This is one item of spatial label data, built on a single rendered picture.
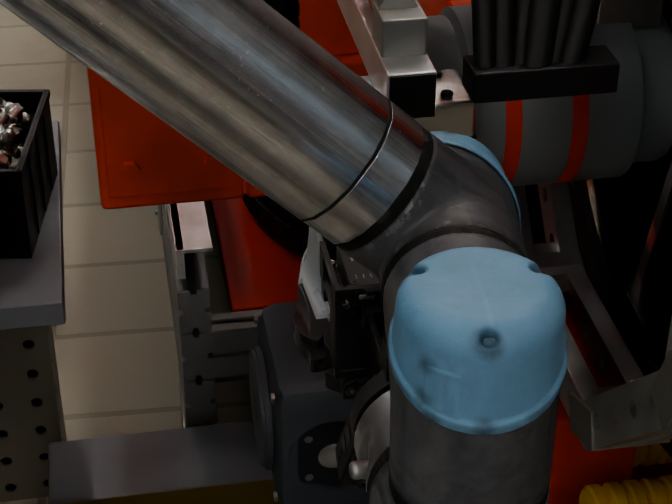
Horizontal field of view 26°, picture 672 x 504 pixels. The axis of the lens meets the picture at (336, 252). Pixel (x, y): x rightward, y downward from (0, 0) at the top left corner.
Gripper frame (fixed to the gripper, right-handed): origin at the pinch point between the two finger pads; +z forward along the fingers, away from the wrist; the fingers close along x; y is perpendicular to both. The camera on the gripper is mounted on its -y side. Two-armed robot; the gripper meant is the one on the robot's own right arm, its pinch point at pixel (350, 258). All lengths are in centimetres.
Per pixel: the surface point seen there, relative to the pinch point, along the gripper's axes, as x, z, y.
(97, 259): 18, 131, -83
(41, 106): 22, 78, -26
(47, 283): 23, 58, -38
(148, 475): 14, 60, -70
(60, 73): 23, 204, -83
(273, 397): 0, 40, -44
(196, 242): 5, 73, -44
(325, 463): -5, 39, -52
